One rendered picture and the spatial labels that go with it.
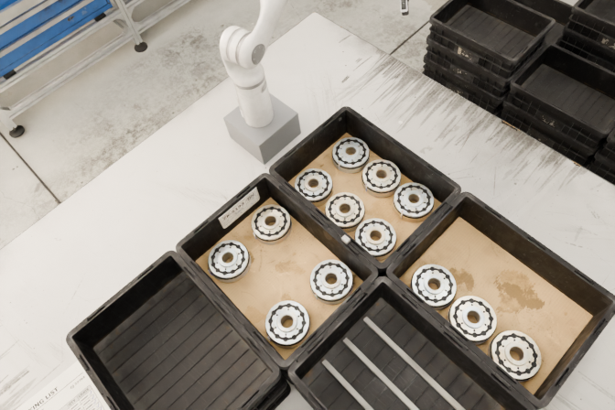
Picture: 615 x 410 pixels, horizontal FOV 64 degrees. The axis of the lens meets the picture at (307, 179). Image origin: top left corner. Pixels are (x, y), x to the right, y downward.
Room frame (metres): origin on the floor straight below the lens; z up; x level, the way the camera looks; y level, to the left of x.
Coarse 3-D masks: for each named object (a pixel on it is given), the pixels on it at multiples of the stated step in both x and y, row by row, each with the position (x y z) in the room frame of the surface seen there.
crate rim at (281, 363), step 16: (240, 192) 0.66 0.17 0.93; (288, 192) 0.64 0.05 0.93; (224, 208) 0.62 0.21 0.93; (304, 208) 0.59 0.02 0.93; (208, 224) 0.58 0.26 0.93; (320, 224) 0.53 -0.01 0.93; (336, 240) 0.49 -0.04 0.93; (224, 304) 0.38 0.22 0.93; (240, 320) 0.33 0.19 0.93; (256, 336) 0.30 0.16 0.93; (272, 352) 0.26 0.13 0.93; (288, 368) 0.22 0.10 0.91
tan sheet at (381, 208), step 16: (320, 160) 0.78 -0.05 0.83; (336, 176) 0.72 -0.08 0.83; (352, 176) 0.72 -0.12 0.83; (336, 192) 0.67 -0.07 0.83; (352, 192) 0.66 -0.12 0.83; (320, 208) 0.63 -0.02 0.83; (368, 208) 0.61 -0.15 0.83; (384, 208) 0.60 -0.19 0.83; (400, 224) 0.55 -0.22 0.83; (416, 224) 0.54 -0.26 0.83; (400, 240) 0.51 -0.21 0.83
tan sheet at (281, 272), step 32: (256, 256) 0.52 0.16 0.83; (288, 256) 0.51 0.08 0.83; (320, 256) 0.50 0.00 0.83; (224, 288) 0.45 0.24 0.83; (256, 288) 0.44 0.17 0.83; (288, 288) 0.43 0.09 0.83; (352, 288) 0.40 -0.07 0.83; (256, 320) 0.36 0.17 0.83; (288, 320) 0.35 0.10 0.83; (320, 320) 0.34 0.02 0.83; (288, 352) 0.28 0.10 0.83
